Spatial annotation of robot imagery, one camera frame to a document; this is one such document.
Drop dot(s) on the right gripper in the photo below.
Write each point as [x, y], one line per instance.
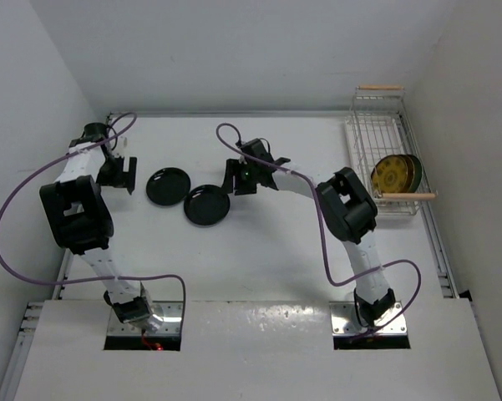
[233, 174]

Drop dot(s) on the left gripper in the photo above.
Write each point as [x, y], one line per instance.
[117, 180]

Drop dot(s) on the black plate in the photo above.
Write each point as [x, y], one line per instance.
[206, 205]
[168, 186]

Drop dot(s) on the yellow patterned plate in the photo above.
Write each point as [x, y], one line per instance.
[412, 181]
[390, 175]

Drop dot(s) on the blue green patterned plate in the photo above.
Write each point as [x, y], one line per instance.
[418, 173]

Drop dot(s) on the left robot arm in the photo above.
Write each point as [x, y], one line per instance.
[81, 222]

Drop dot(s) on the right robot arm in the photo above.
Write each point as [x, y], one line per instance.
[344, 208]

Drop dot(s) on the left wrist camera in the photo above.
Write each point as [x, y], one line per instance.
[122, 143]

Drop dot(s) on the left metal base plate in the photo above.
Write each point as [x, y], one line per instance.
[167, 320]

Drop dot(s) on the metal base plate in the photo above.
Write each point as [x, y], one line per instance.
[345, 323]
[167, 320]

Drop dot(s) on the white wire dish rack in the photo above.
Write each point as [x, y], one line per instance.
[377, 126]

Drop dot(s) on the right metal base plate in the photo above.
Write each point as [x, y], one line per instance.
[345, 323]

